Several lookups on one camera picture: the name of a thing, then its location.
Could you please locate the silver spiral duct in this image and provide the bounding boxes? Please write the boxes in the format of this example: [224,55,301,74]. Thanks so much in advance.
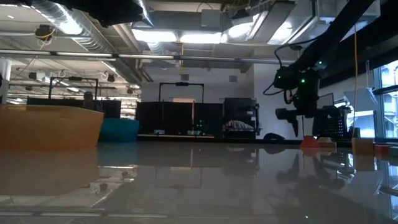
[133,0,155,27]
[32,0,116,54]

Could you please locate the orange wooden block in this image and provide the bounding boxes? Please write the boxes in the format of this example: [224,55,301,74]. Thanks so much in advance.
[351,138,375,157]

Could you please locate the black perforated panel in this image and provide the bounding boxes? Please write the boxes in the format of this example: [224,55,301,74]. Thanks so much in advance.
[323,105,353,140]

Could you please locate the ceiling light panel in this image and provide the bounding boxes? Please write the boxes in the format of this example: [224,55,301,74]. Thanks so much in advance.
[132,29,225,45]

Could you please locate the black partition screen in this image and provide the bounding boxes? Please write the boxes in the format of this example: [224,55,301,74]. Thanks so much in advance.
[26,96,123,119]
[135,101,225,138]

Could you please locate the yellow hanging cable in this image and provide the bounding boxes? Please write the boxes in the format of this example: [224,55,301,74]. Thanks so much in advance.
[352,24,359,141]

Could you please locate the wooden desk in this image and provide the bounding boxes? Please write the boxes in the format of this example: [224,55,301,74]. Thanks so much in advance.
[137,133,216,140]

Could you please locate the black gantry frame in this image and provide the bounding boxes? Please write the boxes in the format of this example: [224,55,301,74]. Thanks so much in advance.
[159,82,205,104]
[48,76,100,101]

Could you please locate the black cabinet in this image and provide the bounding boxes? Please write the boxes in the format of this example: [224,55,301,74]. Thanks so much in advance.
[223,96,260,141]

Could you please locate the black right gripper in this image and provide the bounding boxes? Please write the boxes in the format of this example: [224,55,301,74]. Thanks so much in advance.
[274,102,331,138]

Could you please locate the orange plastic bin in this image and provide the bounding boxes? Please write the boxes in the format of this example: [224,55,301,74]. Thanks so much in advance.
[0,104,104,151]

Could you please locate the grey ceiling pipe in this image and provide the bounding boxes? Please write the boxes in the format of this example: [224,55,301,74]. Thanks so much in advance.
[0,49,296,65]

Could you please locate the whiteboard on stand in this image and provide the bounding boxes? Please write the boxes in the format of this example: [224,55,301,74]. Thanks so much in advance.
[302,92,335,138]

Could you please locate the black table frame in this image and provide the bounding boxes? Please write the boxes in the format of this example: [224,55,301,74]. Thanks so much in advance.
[98,138,376,146]

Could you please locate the black frame handle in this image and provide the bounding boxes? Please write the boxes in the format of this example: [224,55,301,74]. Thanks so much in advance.
[262,132,286,141]

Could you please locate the blue plastic bin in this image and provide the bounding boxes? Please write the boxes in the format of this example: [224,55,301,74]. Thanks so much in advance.
[98,118,141,144]

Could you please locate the white reflector panel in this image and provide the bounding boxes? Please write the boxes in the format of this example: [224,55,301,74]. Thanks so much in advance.
[343,86,379,112]

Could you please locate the red wooden block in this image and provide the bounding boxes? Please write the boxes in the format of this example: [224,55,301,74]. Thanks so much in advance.
[299,135,321,149]
[374,144,394,159]

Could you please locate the natural wooden block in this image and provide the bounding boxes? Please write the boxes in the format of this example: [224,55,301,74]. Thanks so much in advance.
[317,136,338,149]

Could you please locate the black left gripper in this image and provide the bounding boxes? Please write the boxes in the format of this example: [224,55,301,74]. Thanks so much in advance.
[93,0,147,28]

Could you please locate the ceiling cord reel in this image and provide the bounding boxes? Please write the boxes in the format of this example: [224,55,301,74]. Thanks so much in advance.
[34,24,57,43]

